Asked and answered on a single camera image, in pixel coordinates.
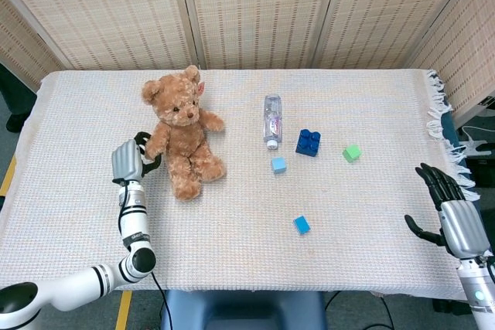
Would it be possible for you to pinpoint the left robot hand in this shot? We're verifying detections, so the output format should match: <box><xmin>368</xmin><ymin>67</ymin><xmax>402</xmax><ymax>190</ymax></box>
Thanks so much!
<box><xmin>111</xmin><ymin>131</ymin><xmax>163</xmax><ymax>186</ymax></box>

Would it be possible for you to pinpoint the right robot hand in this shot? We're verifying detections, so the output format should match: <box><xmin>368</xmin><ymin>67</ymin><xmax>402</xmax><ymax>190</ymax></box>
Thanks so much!
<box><xmin>404</xmin><ymin>162</ymin><xmax>493</xmax><ymax>260</ymax></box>

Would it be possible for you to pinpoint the brown plush teddy bear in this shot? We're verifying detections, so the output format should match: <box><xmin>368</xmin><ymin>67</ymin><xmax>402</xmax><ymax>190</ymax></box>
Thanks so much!
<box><xmin>141</xmin><ymin>65</ymin><xmax>227</xmax><ymax>202</ymax></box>

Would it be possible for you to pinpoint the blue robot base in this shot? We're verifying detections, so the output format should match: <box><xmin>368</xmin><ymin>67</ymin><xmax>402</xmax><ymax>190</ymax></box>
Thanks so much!
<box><xmin>160</xmin><ymin>289</ymin><xmax>336</xmax><ymax>330</ymax></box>

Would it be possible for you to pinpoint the white stand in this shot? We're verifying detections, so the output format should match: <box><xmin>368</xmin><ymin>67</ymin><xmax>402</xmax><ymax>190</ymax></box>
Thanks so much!
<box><xmin>455</xmin><ymin>124</ymin><xmax>489</xmax><ymax>161</ymax></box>

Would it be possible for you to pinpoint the green cube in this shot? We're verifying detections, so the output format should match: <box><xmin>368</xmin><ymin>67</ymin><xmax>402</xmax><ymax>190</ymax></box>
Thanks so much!
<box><xmin>342</xmin><ymin>144</ymin><xmax>363</xmax><ymax>164</ymax></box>

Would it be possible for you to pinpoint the beige waffle weave tablecloth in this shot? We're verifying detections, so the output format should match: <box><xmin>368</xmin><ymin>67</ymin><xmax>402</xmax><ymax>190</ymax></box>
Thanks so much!
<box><xmin>0</xmin><ymin>69</ymin><xmax>477</xmax><ymax>302</ymax></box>

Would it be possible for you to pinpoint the clear plastic water bottle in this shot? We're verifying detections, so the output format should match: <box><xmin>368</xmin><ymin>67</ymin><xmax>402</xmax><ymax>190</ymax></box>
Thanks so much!
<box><xmin>263</xmin><ymin>94</ymin><xmax>282</xmax><ymax>151</ymax></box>

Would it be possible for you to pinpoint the blue and white block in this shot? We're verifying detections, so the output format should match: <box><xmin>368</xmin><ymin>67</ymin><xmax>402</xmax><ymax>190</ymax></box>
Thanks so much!
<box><xmin>292</xmin><ymin>215</ymin><xmax>312</xmax><ymax>236</ymax></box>

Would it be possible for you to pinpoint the dark blue building brick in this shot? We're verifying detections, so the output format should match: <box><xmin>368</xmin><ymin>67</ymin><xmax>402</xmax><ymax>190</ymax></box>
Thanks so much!
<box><xmin>295</xmin><ymin>129</ymin><xmax>322</xmax><ymax>158</ymax></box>

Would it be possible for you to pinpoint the woven folding screen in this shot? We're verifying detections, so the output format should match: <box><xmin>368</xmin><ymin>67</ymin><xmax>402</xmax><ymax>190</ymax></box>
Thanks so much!
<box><xmin>0</xmin><ymin>0</ymin><xmax>495</xmax><ymax>124</ymax></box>

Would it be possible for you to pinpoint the black cable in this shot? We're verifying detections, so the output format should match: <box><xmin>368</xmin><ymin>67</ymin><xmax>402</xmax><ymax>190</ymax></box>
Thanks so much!
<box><xmin>148</xmin><ymin>270</ymin><xmax>173</xmax><ymax>330</ymax></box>

